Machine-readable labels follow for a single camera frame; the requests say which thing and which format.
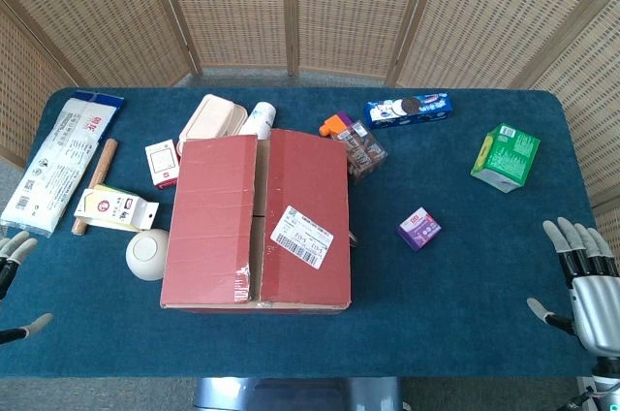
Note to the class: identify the small purple box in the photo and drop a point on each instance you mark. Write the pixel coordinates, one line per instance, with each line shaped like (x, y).
(419, 229)

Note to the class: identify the green carton box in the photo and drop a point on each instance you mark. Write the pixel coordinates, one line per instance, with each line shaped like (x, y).
(508, 159)

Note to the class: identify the blue carpet table cloth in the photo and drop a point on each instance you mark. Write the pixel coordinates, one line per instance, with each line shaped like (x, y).
(436, 285)

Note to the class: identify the wooden rolling pin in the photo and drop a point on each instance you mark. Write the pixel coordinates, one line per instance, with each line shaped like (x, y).
(104, 164)

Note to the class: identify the woven rattan folding screen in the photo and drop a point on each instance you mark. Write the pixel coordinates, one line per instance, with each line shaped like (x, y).
(242, 4)

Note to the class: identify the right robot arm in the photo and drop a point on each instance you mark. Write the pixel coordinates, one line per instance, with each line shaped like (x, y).
(605, 382)

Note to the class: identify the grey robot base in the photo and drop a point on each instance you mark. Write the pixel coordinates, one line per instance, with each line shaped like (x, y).
(290, 394)

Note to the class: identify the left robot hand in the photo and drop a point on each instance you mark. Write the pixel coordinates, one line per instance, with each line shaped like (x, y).
(17, 248)

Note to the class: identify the blue Oreo cookie package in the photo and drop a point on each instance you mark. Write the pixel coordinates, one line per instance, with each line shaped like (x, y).
(412, 110)

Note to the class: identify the white noodle package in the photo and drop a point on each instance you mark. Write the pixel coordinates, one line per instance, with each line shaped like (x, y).
(58, 159)

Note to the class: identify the white bottle blue print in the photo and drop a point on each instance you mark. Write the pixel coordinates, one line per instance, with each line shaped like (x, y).
(259, 120)

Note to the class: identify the beige clamshell lunch container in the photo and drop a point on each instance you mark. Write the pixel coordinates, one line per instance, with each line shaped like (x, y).
(213, 115)

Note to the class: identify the brown cardboard shipping box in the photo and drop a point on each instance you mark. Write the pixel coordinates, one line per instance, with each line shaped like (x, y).
(213, 217)

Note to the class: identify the white round bowl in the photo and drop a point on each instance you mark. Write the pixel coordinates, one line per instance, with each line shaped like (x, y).
(145, 256)

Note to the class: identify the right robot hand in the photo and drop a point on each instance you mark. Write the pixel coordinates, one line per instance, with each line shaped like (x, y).
(598, 304)

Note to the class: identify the small red white box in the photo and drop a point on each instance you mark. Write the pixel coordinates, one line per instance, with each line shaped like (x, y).
(162, 161)

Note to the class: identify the brown clear snack package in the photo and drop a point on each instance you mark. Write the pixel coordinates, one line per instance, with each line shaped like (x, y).
(363, 154)

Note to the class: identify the white yellow hang-tab carton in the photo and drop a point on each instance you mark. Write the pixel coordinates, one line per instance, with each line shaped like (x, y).
(116, 210)

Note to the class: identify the orange purple plastic item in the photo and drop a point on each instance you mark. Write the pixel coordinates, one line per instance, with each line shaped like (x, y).
(331, 125)

